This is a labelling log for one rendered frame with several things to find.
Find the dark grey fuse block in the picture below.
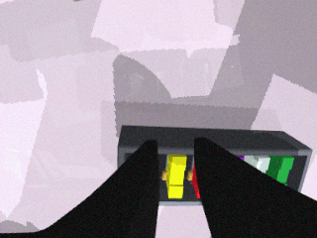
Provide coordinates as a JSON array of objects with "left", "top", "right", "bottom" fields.
[{"left": 116, "top": 124, "right": 313, "bottom": 206}]

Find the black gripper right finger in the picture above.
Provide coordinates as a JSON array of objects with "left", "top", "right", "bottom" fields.
[{"left": 193, "top": 136, "right": 317, "bottom": 238}]

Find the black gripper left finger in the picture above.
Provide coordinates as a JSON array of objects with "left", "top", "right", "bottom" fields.
[{"left": 0, "top": 139, "right": 159, "bottom": 238}]

